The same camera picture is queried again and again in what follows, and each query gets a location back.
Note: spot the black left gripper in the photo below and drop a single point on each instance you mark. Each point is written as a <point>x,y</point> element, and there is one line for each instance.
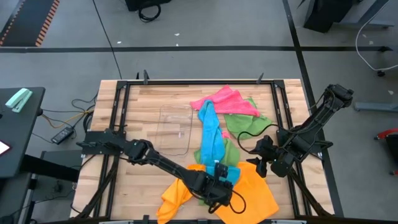
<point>217,194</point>

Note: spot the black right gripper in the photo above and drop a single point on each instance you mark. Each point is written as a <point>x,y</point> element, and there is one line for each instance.
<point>266,147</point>

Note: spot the blue microfiber towel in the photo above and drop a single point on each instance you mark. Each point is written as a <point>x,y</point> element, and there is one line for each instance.
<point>211,137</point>

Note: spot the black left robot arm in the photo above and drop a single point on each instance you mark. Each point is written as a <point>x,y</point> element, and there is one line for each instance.
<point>161,161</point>

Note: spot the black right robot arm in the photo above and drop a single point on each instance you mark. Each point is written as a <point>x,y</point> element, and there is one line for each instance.
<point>314,124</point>

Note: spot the green microfiber towel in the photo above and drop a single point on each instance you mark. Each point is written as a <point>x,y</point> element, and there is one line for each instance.
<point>245,124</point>
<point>231,154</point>

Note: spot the orange microfiber towel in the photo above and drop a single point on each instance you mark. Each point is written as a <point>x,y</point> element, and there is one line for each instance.
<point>174,199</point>
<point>258,196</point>

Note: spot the pink microfiber towel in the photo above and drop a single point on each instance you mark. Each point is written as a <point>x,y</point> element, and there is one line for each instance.
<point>226,135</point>
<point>227,101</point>

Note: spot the clear plastic bin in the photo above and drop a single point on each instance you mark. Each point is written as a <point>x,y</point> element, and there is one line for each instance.
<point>174,130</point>

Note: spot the grey table foot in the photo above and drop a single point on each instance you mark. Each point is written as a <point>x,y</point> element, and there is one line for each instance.
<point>376,107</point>

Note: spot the red and black chair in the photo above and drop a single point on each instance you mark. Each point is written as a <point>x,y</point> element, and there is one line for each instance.
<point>388,133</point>

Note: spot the black caster wheel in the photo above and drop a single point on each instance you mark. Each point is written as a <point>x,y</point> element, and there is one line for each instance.
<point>381,73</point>

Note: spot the black furniture base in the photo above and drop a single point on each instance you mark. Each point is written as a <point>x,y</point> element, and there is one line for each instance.
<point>326,15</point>

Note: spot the black power adapter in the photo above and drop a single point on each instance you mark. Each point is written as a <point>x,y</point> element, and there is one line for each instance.
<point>62,136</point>

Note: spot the black box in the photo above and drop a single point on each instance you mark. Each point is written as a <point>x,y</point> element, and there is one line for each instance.
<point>146,3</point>

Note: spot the black desk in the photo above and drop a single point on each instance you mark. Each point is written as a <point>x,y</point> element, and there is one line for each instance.
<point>18,130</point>

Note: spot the mint green stapler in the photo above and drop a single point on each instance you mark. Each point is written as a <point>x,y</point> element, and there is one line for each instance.
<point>18,99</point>

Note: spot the black mat with striped edge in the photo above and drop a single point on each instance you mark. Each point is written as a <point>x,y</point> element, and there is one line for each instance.
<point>28,21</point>

